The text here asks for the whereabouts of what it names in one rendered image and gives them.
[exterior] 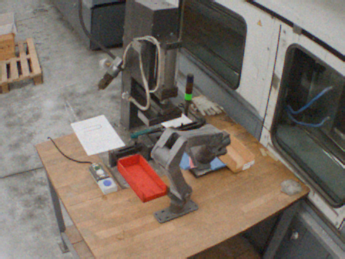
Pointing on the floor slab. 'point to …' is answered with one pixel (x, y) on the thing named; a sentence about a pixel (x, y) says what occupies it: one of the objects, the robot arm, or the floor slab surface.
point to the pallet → (21, 65)
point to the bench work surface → (89, 210)
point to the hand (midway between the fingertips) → (192, 166)
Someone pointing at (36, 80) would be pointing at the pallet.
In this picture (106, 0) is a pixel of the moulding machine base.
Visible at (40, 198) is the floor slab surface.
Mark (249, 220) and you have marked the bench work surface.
